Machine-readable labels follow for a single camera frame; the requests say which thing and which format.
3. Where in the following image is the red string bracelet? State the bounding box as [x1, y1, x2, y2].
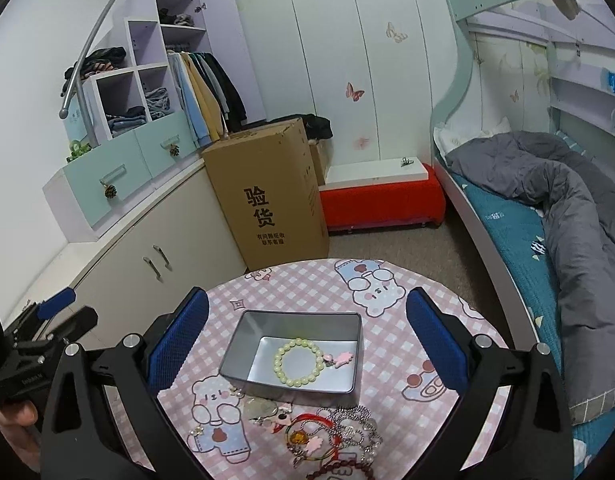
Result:
[271, 408, 345, 466]

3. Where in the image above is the person's left hand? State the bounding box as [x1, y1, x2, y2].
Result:
[0, 401, 40, 472]

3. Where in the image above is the beige low cabinet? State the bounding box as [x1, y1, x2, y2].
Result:
[7, 160, 246, 349]

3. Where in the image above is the mint drawer stair unit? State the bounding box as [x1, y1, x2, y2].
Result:
[44, 112, 198, 243]

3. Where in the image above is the pink checkered bear tablecloth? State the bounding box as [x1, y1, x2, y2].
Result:
[101, 257, 514, 480]

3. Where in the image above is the silver metal tin box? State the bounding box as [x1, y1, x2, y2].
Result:
[218, 310, 364, 408]

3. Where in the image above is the small green plant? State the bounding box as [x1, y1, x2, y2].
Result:
[66, 140, 91, 162]

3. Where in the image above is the teal bed sheet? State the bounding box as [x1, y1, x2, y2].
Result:
[449, 171, 615, 479]

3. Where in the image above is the grey metal handrail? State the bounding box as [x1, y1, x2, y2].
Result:
[58, 0, 199, 146]

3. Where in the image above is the grey duvet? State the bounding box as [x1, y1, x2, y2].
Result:
[445, 131, 615, 425]

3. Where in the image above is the red storage ottoman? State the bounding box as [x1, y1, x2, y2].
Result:
[321, 164, 446, 232]

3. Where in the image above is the large brown cardboard box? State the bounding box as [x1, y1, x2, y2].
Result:
[202, 119, 329, 271]

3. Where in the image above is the hanging clothes row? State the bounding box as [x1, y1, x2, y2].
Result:
[167, 51, 248, 148]

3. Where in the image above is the white pillow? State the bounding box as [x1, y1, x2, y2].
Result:
[433, 117, 511, 156]

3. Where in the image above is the white board on ottoman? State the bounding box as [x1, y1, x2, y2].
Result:
[321, 157, 429, 190]

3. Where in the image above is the black clothes pile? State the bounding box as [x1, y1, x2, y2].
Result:
[298, 114, 333, 141]

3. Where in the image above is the purple cubby shelf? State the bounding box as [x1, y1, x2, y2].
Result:
[83, 0, 266, 144]

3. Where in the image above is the white wardrobe with butterflies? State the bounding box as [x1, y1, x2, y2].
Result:
[236, 0, 457, 165]

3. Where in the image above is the silver ball chain necklace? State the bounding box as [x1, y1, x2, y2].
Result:
[321, 404, 383, 463]

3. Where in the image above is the pink charm keychain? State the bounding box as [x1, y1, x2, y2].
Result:
[323, 352, 354, 368]

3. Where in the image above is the pale green bead bracelet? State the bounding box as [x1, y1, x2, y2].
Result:
[271, 337, 327, 388]

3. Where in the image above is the dark red bead bracelet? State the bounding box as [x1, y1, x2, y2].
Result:
[316, 458, 375, 480]

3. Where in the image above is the mint bunk bed frame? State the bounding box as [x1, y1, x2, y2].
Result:
[431, 0, 615, 349]

